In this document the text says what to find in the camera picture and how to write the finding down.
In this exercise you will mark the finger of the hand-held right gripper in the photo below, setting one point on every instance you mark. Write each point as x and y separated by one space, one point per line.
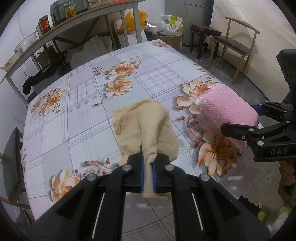
272 109
242 132

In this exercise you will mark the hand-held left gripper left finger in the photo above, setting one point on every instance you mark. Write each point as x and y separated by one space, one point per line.
134 176

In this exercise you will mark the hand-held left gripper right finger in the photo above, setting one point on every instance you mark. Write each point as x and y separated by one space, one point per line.
161 176

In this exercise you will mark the pink bubble wrap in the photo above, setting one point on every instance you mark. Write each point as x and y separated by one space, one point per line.
226 106

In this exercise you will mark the beige cloth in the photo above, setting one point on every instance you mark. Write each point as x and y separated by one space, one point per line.
148 125

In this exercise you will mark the person's right forearm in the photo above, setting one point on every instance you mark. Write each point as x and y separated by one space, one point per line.
288 199

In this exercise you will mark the person's right hand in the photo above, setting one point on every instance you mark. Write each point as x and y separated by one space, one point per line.
286 172

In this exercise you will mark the green white fuzzy jacket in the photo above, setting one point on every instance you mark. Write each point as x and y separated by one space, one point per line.
263 213

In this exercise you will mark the wooden chair dark seat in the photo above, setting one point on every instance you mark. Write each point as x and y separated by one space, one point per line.
11 162
233 44

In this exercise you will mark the white mattress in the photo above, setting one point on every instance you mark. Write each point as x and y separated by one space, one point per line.
266 14

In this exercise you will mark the dark wooden stool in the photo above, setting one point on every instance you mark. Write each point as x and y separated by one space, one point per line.
204 29

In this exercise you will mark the large cardboard box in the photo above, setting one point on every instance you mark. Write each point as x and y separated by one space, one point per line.
166 40

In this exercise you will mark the grey refrigerator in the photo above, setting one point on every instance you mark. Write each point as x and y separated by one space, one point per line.
189 18

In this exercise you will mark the white green package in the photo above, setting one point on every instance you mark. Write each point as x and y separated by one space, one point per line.
173 23

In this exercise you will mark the white cloth bundle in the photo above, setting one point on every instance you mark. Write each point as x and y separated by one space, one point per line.
90 51

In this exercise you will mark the clear plastic bags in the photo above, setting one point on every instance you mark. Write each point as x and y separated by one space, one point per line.
155 29

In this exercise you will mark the black cloth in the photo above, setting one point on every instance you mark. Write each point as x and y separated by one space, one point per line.
44 74

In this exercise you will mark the small cardboard box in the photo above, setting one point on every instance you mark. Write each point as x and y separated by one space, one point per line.
46 55

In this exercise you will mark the yellow plastic bag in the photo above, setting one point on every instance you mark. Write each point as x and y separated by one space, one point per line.
131 22

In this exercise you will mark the wooden shelf table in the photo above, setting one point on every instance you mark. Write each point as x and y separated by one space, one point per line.
69 24

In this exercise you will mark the white paper bowl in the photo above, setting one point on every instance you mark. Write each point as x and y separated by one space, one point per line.
11 61

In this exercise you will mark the clear plastic bowl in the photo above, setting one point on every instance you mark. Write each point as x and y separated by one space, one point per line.
26 42

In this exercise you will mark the dark jar red label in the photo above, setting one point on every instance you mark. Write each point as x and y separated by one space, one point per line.
44 24

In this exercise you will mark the pickle jar green lid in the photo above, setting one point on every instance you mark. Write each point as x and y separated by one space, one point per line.
70 10

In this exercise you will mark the grey rice cooker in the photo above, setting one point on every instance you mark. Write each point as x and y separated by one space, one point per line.
57 9

